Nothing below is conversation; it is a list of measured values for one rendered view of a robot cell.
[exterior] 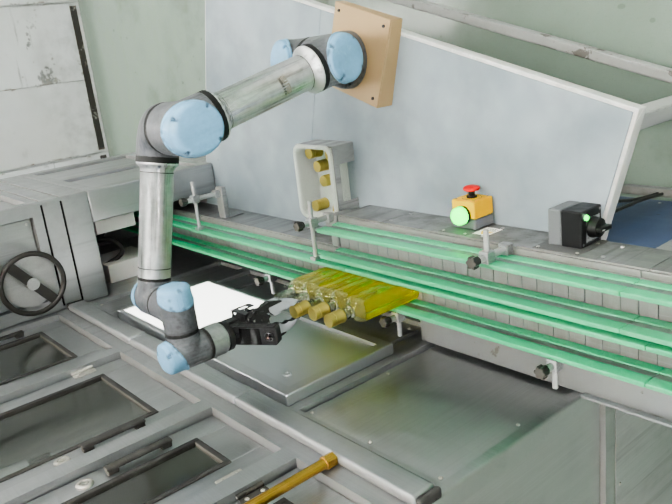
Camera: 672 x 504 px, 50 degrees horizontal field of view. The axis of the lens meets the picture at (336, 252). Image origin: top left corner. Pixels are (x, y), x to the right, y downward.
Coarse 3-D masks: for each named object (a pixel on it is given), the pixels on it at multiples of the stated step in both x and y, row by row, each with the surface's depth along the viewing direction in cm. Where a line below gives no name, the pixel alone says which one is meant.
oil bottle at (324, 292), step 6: (348, 276) 189; (354, 276) 189; (360, 276) 188; (336, 282) 186; (342, 282) 185; (348, 282) 185; (318, 288) 184; (324, 288) 183; (330, 288) 182; (336, 288) 182; (318, 294) 182; (324, 294) 181; (330, 294) 180; (324, 300) 181
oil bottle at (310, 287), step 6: (336, 270) 194; (324, 276) 191; (330, 276) 190; (336, 276) 190; (342, 276) 190; (306, 282) 188; (312, 282) 187; (318, 282) 187; (324, 282) 187; (330, 282) 187; (306, 288) 186; (312, 288) 185; (312, 294) 185
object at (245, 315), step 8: (248, 304) 176; (232, 312) 173; (240, 312) 171; (248, 312) 170; (256, 312) 170; (264, 312) 170; (224, 320) 172; (232, 320) 171; (240, 320) 172; (248, 320) 169; (256, 320) 169; (264, 320) 171; (232, 336) 165; (232, 344) 165
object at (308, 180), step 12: (300, 144) 212; (300, 156) 216; (324, 156) 216; (300, 168) 217; (312, 168) 220; (300, 180) 218; (312, 180) 221; (300, 192) 219; (312, 192) 221; (324, 192) 221; (336, 192) 207; (300, 204) 220; (336, 204) 207
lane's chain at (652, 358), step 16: (208, 240) 263; (224, 240) 254; (272, 256) 233; (448, 304) 178; (464, 304) 174; (496, 320) 167; (512, 320) 163; (528, 320) 160; (560, 336) 154; (576, 336) 151; (624, 352) 144; (640, 352) 141
